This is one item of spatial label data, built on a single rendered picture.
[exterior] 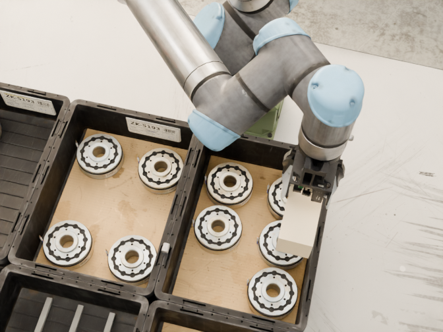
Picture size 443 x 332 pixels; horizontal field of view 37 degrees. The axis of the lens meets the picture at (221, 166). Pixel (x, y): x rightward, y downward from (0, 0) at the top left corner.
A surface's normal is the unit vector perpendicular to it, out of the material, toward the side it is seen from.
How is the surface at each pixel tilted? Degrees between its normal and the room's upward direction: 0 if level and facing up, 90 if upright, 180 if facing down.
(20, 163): 0
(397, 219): 0
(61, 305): 0
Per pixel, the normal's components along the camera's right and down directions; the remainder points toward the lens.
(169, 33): -0.39, -0.25
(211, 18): -0.71, -0.42
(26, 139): 0.01, -0.47
